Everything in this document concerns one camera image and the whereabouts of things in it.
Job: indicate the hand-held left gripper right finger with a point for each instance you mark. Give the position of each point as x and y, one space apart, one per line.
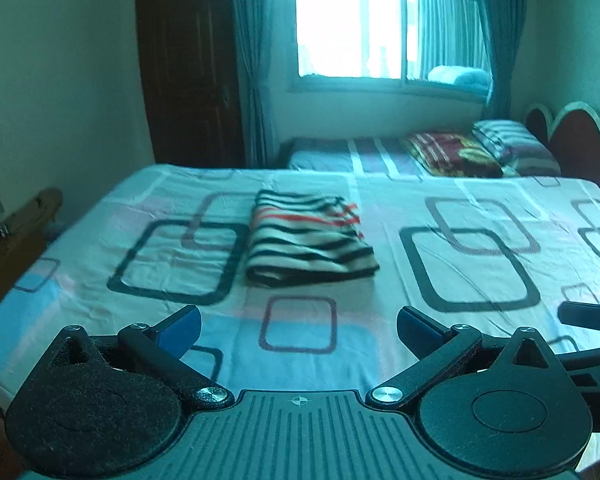
420 327

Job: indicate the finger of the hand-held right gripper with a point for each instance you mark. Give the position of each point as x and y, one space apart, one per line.
587 316

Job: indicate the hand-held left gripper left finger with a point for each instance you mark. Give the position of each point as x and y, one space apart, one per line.
180 330

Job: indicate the striped knit sweater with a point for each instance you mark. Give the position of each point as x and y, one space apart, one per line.
305 245

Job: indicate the patterned bedsheet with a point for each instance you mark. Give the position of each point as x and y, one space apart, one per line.
480 340

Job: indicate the red scalloped headboard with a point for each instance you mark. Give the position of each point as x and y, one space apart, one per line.
580 145

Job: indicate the red folded blanket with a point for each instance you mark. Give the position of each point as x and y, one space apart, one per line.
450 155

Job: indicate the striped pillow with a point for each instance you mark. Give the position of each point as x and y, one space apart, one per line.
520 142

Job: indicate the striped bedsheet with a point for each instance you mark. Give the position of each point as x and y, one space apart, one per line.
330 157

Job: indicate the dark wooden door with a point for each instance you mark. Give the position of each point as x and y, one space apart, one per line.
190 70

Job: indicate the blue curtain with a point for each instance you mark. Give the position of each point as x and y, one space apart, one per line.
252 60
502 35

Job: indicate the window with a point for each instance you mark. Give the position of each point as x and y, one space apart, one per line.
355 25

